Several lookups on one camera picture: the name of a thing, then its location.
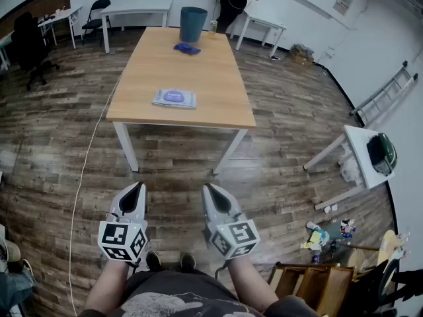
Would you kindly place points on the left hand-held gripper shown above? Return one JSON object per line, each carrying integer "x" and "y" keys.
{"x": 114, "y": 234}

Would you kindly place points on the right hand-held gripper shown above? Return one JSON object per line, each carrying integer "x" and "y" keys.
{"x": 239, "y": 233}

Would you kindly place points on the wet wipe pack purple lid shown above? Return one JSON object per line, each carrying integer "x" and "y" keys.
{"x": 174, "y": 98}

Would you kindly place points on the person's left forearm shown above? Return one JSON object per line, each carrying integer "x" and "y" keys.
{"x": 107, "y": 286}

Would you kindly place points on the person's right forearm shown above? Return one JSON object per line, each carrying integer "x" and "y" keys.
{"x": 251, "y": 286}

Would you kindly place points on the person's left black shoe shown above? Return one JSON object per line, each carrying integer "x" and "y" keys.
{"x": 153, "y": 261}

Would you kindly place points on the person's black shoe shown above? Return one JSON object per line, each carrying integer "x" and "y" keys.
{"x": 187, "y": 262}
{"x": 153, "y": 261}

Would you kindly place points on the person's right black shoe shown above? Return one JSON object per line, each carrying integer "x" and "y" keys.
{"x": 187, "y": 262}

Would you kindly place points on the person's dark printed t-shirt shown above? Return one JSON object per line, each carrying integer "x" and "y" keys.
{"x": 172, "y": 296}

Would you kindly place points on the pile of litter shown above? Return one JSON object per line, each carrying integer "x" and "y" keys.
{"x": 317, "y": 239}

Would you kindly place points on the white crumpled plastic sheet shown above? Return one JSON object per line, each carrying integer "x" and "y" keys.
{"x": 350, "y": 168}

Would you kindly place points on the overturned white table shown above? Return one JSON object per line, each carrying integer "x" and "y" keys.
{"x": 358, "y": 150}

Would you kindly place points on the blue cloth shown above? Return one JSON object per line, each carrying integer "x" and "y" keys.
{"x": 186, "y": 48}

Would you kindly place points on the round yellow table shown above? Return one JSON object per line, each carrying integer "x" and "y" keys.
{"x": 388, "y": 243}

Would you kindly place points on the glass jar with yellow liquid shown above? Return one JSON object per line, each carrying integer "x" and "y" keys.
{"x": 213, "y": 31}

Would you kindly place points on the teal waste bin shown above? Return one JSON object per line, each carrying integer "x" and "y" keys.
{"x": 192, "y": 25}

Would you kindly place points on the black folding chair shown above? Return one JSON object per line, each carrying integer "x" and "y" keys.
{"x": 94, "y": 23}

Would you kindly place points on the small white table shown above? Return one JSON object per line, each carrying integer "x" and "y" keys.
{"x": 264, "y": 21}

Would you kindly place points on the black office chair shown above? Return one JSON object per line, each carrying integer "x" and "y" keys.
{"x": 28, "y": 41}

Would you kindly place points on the grey metal ladder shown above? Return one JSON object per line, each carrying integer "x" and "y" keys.
{"x": 385, "y": 92}

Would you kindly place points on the long white table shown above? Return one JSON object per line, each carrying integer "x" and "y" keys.
{"x": 138, "y": 5}

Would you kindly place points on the white desk with crossed braces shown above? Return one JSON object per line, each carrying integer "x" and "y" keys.
{"x": 64, "y": 13}

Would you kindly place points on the white metal table frame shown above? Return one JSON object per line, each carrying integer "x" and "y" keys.
{"x": 127, "y": 150}

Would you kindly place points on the cardboard boxes by wall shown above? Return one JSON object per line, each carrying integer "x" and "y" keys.
{"x": 300, "y": 56}

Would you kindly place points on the grey wall notice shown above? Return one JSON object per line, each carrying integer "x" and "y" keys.
{"x": 342, "y": 3}

